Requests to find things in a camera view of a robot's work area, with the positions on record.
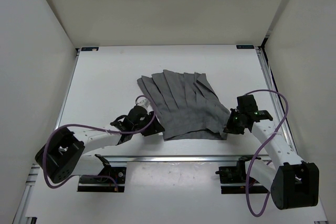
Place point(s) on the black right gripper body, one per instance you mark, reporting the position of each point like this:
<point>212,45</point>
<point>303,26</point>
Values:
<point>234,125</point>

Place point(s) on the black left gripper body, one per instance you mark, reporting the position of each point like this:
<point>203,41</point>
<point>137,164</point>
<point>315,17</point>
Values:
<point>146,121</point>

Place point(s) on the grey pleated skirt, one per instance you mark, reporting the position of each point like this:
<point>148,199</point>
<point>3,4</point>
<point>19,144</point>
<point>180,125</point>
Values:
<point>186,105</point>

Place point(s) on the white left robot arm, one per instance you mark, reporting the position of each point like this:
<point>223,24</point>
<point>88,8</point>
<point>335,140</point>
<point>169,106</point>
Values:
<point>65,154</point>

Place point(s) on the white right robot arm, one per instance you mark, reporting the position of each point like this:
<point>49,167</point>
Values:
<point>290,182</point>

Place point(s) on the blue label right corner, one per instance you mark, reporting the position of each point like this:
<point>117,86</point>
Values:
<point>245,47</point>

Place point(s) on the blue label corner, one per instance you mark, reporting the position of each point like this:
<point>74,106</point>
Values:
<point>245,47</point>
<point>89,49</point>

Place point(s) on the blue label left corner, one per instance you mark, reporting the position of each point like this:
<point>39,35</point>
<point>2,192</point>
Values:
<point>89,49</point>

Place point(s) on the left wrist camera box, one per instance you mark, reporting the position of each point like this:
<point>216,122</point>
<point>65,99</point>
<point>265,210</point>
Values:
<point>143,102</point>

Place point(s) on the aluminium frame rail right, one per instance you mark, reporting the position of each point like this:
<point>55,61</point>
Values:
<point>278,102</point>

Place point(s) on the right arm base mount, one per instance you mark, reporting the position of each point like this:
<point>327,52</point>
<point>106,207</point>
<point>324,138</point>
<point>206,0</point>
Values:
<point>233,179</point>

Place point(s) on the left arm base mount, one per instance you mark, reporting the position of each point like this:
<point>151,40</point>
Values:
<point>97,175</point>

